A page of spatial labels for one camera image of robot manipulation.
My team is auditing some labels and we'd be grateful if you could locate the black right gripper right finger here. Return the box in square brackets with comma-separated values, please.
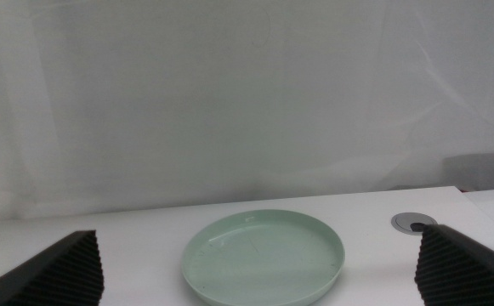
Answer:
[413, 224, 494, 306]

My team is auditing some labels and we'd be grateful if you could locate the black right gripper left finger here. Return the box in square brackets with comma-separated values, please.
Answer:
[0, 229, 105, 306]

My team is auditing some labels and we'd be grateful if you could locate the green shallow bowl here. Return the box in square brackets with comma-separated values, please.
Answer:
[180, 208, 346, 306]

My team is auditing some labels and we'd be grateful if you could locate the round silver cable grommet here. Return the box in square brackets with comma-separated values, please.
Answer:
[390, 212, 439, 236]

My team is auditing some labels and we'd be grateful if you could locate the white backdrop curtain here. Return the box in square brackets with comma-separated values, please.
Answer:
[0, 0, 494, 223]

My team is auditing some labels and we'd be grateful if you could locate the grey blurry background object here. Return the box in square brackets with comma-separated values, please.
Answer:
[440, 151, 494, 193]

